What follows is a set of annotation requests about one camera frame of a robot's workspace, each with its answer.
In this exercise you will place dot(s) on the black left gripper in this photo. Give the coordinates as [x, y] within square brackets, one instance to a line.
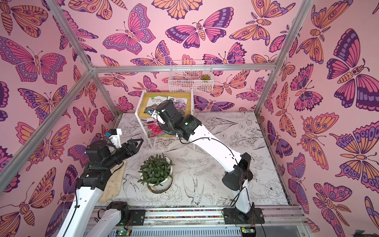
[126, 146]

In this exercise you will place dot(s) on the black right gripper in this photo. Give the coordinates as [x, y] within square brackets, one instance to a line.
[160, 112]

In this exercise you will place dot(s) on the purple flower seed bag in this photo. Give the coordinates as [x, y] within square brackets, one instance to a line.
[179, 103]

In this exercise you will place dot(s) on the red flower seed bag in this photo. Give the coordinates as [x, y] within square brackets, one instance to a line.
[153, 128]

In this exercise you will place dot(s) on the green white seed bag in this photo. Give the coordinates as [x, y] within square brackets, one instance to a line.
[155, 100]

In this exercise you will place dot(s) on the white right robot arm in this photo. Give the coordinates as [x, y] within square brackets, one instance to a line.
[191, 130]

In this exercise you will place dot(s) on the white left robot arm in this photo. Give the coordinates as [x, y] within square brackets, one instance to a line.
[90, 185]

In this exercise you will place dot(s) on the white two-tier bamboo shelf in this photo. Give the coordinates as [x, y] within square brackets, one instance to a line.
[144, 102]

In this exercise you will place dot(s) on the potted green plant white pot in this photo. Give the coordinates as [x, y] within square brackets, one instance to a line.
[156, 173]

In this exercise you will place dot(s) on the beige work glove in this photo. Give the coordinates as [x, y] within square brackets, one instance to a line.
[113, 185]

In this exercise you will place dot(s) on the small succulent in basket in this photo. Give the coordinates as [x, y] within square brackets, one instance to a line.
[205, 77]

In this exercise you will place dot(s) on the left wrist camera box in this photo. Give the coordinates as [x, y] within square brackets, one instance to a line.
[114, 136]

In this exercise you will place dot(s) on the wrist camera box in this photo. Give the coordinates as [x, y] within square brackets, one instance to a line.
[114, 136]
[152, 112]

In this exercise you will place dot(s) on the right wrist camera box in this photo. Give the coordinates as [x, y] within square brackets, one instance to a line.
[152, 112]

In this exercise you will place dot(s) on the white wire wall basket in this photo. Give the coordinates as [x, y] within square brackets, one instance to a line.
[185, 76]

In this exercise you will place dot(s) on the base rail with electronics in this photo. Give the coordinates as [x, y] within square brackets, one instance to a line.
[212, 221]

